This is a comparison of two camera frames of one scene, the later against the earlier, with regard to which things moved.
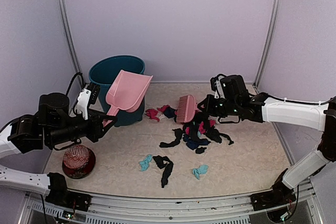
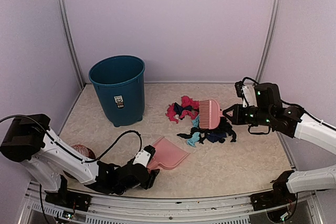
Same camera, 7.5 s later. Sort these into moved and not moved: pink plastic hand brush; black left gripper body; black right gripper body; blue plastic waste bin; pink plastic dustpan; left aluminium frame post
Moved: black left gripper body; pink plastic hand brush; black right gripper body; pink plastic dustpan
Not moved: blue plastic waste bin; left aluminium frame post
